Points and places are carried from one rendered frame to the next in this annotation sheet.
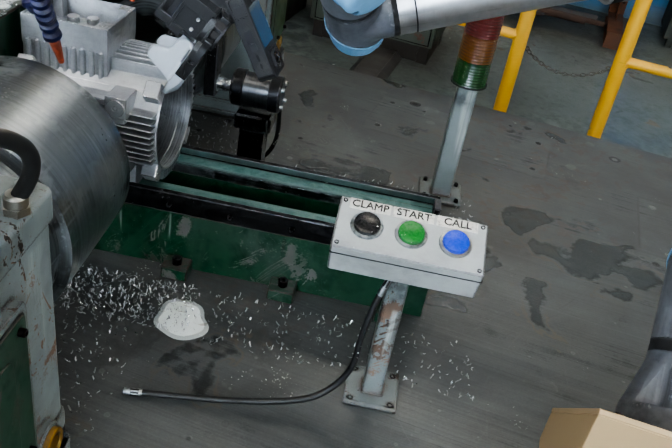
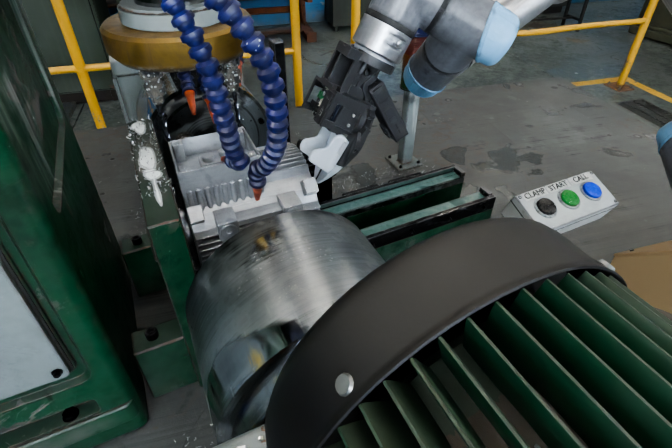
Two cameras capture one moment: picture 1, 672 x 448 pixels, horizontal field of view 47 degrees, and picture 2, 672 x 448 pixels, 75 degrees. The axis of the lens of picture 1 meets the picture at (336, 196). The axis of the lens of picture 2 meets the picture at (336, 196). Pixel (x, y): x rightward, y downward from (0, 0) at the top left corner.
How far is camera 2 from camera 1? 0.64 m
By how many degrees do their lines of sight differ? 24
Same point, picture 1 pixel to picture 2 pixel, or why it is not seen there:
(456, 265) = (604, 204)
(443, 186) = (408, 156)
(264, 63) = (401, 128)
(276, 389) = not seen: hidden behind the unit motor
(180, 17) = (339, 119)
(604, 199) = (470, 124)
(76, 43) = (234, 177)
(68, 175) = not seen: hidden behind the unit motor
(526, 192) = (437, 138)
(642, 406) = not seen: outside the picture
